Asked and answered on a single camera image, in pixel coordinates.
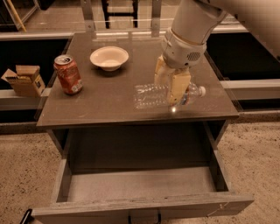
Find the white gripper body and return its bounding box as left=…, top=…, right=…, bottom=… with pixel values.
left=162, top=28, right=207, bottom=69

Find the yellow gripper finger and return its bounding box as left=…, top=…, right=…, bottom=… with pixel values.
left=154, top=56, right=175, bottom=88
left=167, top=69, right=191, bottom=105

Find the clear plastic water bottle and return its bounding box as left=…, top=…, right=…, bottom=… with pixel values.
left=134, top=83, right=207, bottom=110

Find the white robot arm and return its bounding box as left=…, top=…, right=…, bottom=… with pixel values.
left=155, top=0, right=280, bottom=106

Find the grey cabinet counter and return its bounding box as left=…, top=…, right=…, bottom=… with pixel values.
left=38, top=33, right=238, bottom=153

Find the grey open drawer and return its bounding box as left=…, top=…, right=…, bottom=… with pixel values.
left=32, top=148, right=254, bottom=224

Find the white paper bowl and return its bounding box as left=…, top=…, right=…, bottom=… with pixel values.
left=90, top=46, right=129, bottom=72

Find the red soda can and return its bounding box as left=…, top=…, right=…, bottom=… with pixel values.
left=53, top=54, right=82, bottom=95

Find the open cardboard box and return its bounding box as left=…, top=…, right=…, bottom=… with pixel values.
left=1, top=65, right=46, bottom=97

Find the dark chair frame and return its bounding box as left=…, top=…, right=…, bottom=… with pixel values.
left=101, top=0, right=139, bottom=29

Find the black drawer handle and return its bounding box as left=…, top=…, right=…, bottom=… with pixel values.
left=128, top=209, right=162, bottom=224

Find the wooden broom handle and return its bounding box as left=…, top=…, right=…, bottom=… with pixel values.
left=6, top=0, right=27, bottom=32

